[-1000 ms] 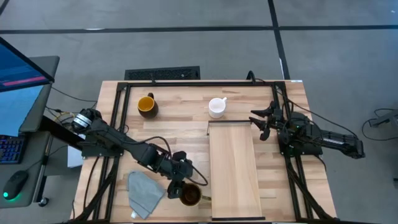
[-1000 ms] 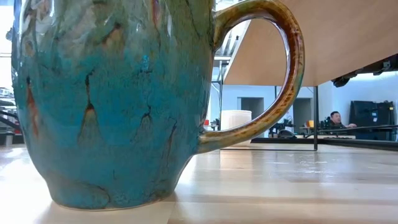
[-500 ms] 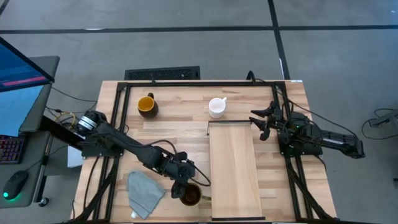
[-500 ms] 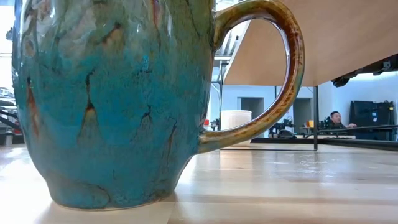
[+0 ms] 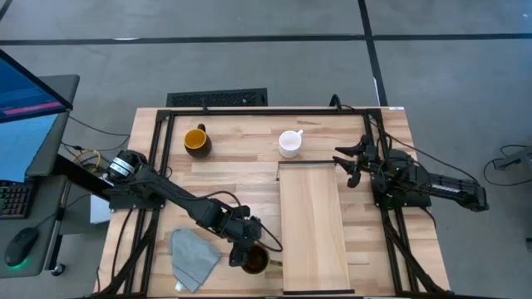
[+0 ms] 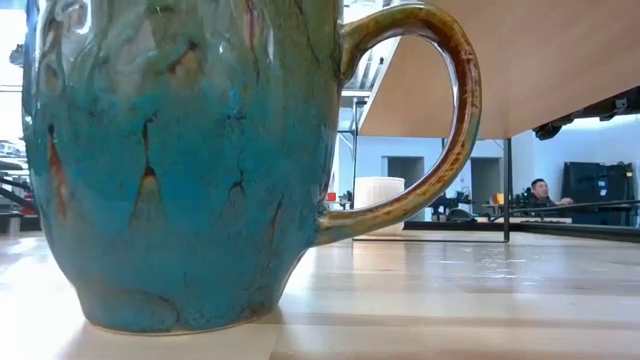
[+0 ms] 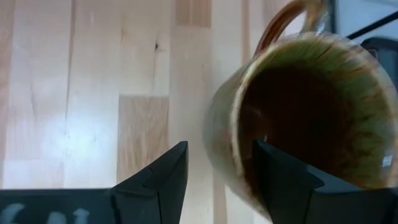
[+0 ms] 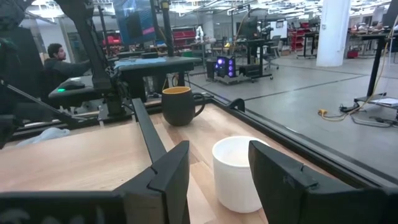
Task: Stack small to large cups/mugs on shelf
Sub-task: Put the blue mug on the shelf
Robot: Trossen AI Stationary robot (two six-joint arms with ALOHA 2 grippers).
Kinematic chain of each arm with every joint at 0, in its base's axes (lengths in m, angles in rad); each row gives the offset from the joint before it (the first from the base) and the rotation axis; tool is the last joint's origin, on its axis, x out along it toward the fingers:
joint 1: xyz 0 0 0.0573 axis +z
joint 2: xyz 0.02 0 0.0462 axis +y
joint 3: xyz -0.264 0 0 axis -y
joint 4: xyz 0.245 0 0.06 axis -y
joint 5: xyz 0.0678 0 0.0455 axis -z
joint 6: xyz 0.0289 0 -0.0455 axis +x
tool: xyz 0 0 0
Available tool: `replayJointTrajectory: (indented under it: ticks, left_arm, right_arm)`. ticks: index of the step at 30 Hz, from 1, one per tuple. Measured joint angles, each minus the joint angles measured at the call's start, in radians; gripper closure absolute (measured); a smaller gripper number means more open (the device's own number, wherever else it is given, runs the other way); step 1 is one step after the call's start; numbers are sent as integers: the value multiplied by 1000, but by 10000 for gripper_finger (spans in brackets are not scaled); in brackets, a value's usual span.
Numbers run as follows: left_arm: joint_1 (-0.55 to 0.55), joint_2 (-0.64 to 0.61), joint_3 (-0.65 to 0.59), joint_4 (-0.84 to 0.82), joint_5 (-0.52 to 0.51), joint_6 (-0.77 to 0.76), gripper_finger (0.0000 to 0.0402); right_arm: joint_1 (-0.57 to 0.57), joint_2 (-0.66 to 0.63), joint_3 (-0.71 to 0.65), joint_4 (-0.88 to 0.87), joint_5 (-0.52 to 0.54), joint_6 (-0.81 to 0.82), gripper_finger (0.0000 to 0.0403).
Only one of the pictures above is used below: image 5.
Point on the black computer mouse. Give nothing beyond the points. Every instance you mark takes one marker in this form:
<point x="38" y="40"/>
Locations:
<point x="21" y="247"/>

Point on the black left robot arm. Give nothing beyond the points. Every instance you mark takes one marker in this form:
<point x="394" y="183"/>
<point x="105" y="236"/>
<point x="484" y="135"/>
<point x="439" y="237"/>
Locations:
<point x="183" y="199"/>

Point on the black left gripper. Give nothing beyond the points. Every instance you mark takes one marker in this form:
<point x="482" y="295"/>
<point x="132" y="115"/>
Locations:
<point x="243" y="230"/>

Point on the black floor vent grate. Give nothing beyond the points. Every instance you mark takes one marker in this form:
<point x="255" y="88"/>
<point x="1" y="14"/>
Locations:
<point x="216" y="98"/>

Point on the black keyboard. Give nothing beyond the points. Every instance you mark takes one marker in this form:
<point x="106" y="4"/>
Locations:
<point x="14" y="199"/>

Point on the grey cloth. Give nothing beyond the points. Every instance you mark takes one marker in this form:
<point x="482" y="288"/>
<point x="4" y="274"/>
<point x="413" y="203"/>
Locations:
<point x="193" y="257"/>

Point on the yellow mug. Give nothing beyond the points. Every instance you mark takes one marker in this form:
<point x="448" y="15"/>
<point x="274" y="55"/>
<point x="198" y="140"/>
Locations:
<point x="195" y="139"/>

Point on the grey desk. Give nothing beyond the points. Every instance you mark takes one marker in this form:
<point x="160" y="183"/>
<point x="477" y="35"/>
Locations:
<point x="45" y="216"/>

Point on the white box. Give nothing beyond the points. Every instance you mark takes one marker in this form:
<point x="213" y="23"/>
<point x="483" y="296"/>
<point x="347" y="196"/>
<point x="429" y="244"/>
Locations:
<point x="99" y="209"/>

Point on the computer monitor with blue screen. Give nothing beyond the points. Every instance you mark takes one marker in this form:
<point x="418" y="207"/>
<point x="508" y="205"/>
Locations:
<point x="25" y="95"/>

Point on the large teal brown mug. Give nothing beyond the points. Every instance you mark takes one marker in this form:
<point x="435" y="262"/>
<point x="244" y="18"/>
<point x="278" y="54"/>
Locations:
<point x="257" y="263"/>

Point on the black desk caster wheel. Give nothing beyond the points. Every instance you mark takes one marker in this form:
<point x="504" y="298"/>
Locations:
<point x="58" y="270"/>

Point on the wooden shelf with black legs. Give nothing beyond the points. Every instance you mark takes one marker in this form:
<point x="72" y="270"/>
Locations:
<point x="311" y="228"/>

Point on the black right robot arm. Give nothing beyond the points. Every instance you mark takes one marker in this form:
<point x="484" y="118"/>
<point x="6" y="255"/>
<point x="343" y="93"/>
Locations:
<point x="449" y="187"/>

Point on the small white cup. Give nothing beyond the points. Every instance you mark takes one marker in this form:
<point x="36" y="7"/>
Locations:
<point x="289" y="143"/>

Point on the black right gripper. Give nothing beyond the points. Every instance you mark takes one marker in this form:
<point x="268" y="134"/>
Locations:
<point x="369" y="160"/>

